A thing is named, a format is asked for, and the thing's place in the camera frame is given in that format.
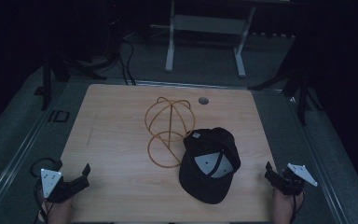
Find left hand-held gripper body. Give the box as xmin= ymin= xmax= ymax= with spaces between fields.
xmin=39 ymin=168 xmax=86 ymax=204

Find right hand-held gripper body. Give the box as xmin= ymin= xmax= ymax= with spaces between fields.
xmin=274 ymin=162 xmax=319 ymax=197

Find person's right hand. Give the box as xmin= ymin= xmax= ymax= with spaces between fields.
xmin=271 ymin=187 xmax=305 ymax=224

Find person's left hand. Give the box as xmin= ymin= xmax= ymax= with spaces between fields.
xmin=44 ymin=198 xmax=75 ymax=224

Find black baseball cap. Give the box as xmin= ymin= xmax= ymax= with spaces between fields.
xmin=178 ymin=126 xmax=241 ymax=205

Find black tripod stand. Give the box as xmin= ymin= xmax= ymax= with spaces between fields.
xmin=33 ymin=54 xmax=108 ymax=112
xmin=247 ymin=29 xmax=325 ymax=126

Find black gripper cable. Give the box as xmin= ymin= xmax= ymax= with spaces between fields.
xmin=290 ymin=190 xmax=306 ymax=224
xmin=30 ymin=157 xmax=63 ymax=224

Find black rectangular floor bracket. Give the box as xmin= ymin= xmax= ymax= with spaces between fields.
xmin=48 ymin=109 xmax=71 ymax=124

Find yellow wire hat stand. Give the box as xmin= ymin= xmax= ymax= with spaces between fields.
xmin=145 ymin=96 xmax=197 ymax=169

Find black floor cables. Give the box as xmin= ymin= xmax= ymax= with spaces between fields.
xmin=117 ymin=36 xmax=138 ymax=87

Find white metal desk frame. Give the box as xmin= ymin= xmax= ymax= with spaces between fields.
xmin=149 ymin=0 xmax=257 ymax=79

